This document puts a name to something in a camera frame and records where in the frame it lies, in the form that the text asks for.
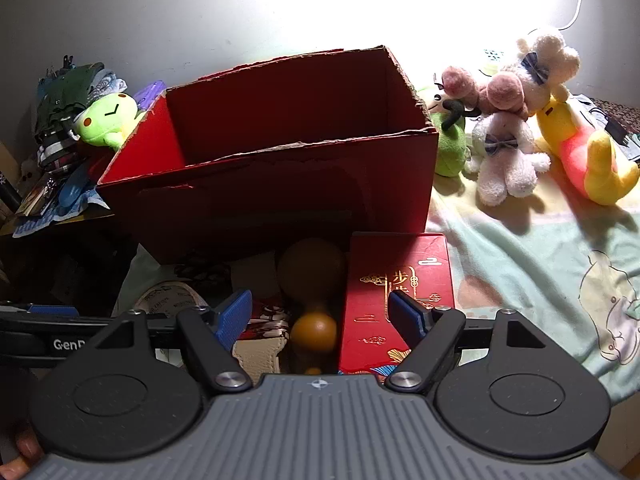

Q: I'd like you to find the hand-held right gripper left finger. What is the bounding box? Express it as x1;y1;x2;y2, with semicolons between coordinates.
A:
92;288;253;395

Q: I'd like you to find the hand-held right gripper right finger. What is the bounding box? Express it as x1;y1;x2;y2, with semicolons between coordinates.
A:
384;289;548;395

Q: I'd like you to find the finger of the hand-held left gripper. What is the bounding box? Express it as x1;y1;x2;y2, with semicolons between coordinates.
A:
0;301;81;318

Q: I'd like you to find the small red gift box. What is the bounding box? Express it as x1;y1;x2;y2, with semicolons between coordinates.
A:
337;231;456;378

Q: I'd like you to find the brown pine cone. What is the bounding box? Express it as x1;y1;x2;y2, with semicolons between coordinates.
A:
175;254;233;287

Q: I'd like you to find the printed tape roll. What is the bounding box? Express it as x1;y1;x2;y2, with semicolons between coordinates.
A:
132;280;211;319

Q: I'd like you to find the wooden gourd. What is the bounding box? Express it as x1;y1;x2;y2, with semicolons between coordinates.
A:
277;237;347;376

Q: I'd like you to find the red cardboard box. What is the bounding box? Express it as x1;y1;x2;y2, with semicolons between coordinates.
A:
96;46;440;266

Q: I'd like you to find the person's left hand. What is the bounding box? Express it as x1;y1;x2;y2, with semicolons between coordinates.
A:
12;422;45;478

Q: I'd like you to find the blue patterned cloth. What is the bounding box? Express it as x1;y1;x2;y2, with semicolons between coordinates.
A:
12;160;116;238

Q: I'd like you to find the blue plastic piece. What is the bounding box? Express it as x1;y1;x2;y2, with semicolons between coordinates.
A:
62;167;93;211

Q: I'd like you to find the printed blanket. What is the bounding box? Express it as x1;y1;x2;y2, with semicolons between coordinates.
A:
425;92;640;406

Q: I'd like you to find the green round plush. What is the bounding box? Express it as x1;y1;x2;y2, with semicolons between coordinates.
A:
417;85;473;177

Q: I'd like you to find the small white bear plush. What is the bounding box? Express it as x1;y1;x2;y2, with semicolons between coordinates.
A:
465;110;552;206

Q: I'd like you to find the green frog plush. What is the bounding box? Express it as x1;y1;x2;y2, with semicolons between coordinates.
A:
75;91;141;150

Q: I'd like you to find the dark green clothing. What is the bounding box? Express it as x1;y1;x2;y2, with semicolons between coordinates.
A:
36;55;126;113

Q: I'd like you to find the purple packet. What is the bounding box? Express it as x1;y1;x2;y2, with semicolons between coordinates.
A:
134;80;167;112

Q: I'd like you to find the pink plush toy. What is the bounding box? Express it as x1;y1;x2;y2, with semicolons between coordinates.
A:
442;65;532;122

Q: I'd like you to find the yellow bear plush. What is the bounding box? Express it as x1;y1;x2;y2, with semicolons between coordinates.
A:
534;87;640;206

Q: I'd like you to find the large white bear plush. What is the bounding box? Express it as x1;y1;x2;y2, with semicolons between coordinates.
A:
502;27;582;103

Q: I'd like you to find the dark patterned cloth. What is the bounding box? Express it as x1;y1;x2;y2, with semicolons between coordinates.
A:
575;92;640;161

